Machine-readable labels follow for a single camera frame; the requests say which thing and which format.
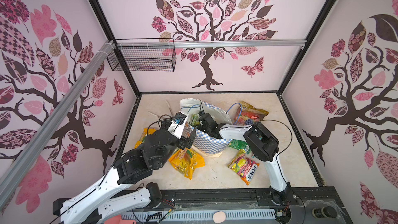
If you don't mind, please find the colourful spring tea candy bag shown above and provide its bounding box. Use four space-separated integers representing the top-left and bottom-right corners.
189 114 201 128

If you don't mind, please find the round beige sticker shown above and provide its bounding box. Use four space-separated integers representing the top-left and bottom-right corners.
212 211 227 224

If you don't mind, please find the aluminium rail left wall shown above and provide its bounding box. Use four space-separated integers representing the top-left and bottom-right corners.
0 40 115 207

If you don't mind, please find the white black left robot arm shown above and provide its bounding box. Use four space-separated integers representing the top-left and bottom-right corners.
53 129 196 224

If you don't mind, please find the black wire basket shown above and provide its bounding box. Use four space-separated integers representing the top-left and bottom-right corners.
107 37 177 72

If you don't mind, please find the aluminium rail wall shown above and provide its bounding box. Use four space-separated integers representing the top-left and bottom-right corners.
117 39 307 48
0 40 115 207

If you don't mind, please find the pink Fox's candy bag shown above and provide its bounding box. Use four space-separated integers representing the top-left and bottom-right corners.
228 149 260 185

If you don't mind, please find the red gold fruit candy bag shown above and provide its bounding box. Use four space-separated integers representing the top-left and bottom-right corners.
234 101 269 125

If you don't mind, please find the aluminium rail back wall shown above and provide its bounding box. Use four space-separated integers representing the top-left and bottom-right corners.
117 39 307 48

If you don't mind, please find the green Fox's candy bag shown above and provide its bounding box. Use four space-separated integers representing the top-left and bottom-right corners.
228 140 251 154

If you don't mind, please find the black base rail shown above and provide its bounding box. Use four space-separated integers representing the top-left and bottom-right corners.
111 186 352 224

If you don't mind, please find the slotted white cable duct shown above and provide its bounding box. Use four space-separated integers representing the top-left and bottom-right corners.
121 209 276 224

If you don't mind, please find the yellow mango snack bag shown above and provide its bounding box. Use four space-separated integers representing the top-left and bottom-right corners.
169 148 205 179

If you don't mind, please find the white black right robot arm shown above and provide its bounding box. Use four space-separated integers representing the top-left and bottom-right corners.
199 114 293 205

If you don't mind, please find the blue checkered paper bag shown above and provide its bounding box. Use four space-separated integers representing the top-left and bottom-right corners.
179 98 244 156

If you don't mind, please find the black knob on base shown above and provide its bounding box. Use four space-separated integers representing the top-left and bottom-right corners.
312 206 337 219

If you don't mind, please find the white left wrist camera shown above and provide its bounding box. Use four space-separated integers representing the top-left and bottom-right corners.
160 112 188 139

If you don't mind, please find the pink object front edge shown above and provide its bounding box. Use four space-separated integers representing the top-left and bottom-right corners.
104 215 136 224

